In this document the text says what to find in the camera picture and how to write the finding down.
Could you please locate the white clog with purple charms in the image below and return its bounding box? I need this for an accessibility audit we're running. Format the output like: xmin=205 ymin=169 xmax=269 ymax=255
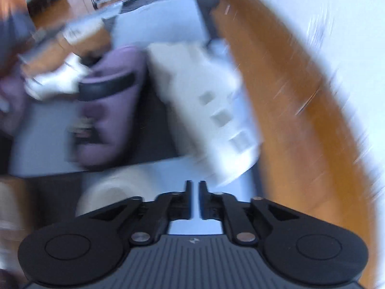
xmin=76 ymin=164 xmax=185 ymax=216

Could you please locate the brown fur-lined slipper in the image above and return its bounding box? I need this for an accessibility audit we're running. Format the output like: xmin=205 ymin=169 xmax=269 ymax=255
xmin=21 ymin=18 xmax=111 ymax=78

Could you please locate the white knit sneaker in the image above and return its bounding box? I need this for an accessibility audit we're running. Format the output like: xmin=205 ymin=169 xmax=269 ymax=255
xmin=25 ymin=59 xmax=90 ymax=101

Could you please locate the purple sandal black strap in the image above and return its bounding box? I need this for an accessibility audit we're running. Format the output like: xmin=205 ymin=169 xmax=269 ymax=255
xmin=67 ymin=46 xmax=148 ymax=171

